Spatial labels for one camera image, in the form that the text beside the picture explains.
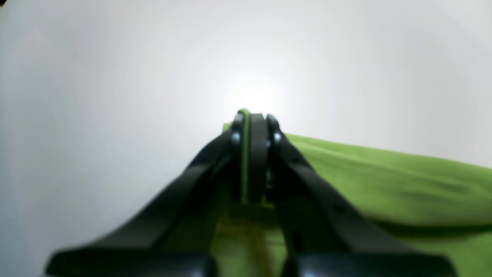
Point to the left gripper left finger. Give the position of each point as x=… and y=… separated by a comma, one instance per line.
x=171, y=236

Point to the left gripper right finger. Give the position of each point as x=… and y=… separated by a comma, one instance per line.
x=325, y=235

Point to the green T-shirt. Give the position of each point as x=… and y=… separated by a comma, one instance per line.
x=435, y=205

